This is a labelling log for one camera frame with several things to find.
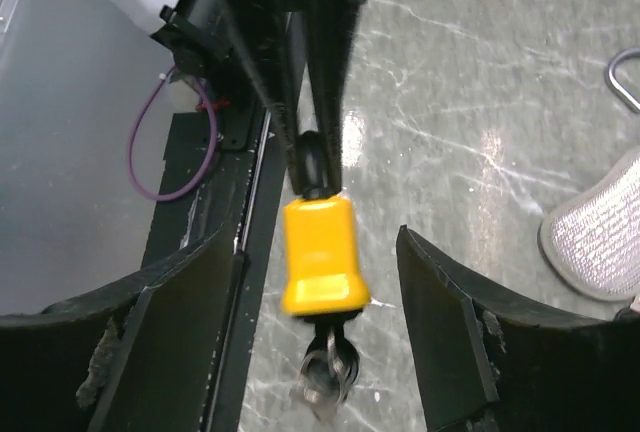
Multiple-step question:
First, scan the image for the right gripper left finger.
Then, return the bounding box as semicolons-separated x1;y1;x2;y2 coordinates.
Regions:
1;227;234;431

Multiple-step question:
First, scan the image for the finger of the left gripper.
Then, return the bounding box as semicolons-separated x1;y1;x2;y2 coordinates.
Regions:
304;0;367;190
222;0;300;192

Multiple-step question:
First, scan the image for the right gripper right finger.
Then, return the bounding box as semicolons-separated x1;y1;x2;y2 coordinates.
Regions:
396;227;639;431

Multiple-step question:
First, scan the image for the key ring with keys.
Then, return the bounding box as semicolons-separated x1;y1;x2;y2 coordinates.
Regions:
289;316;362;421

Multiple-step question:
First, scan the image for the yellow padlock black shackle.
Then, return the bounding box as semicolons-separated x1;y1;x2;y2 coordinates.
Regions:
281;131;370;323

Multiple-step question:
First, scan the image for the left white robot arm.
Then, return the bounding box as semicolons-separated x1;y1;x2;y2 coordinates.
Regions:
109;0;367;199

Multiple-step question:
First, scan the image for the brass padlock silver shackle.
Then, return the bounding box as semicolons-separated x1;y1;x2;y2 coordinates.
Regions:
604;47;640;114

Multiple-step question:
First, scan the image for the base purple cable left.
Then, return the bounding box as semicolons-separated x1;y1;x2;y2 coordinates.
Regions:
125;66;222;202

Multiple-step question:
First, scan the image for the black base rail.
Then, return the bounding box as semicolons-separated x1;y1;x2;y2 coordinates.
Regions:
139;11;311;273

